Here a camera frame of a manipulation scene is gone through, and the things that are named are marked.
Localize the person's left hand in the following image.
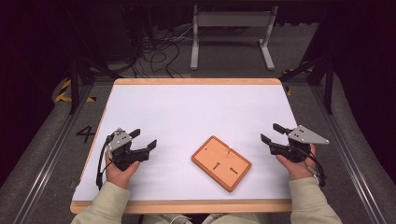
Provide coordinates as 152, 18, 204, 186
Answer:
105, 152, 141, 190

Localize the white metal stand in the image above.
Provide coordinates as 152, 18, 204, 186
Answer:
190, 5, 279, 71

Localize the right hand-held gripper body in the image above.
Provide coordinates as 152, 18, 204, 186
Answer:
269, 124, 331, 164

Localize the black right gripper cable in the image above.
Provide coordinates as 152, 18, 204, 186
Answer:
298, 146, 328, 189

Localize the tangle of black floor cables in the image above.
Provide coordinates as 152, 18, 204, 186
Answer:
124, 26, 194, 78

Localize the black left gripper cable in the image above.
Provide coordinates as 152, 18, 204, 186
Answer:
95, 136, 114, 190

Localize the aluminium floor rail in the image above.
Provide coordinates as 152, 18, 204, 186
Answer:
311, 83, 389, 224
12, 83, 94, 224

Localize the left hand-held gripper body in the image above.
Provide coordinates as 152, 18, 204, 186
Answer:
106, 127, 150, 172

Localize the yellow black hazard tape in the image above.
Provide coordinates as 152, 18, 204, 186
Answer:
54, 78, 97, 104
281, 67, 314, 97

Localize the wooden picture frame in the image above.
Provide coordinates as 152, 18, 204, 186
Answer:
191, 134, 253, 193

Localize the black metal stand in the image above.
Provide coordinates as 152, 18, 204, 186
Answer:
278, 6, 335, 116
64, 6, 122, 116

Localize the person's right hand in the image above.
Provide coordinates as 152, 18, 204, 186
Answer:
275, 143, 318, 181

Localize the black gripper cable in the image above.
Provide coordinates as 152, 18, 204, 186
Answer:
298, 146, 328, 189
95, 136, 114, 190

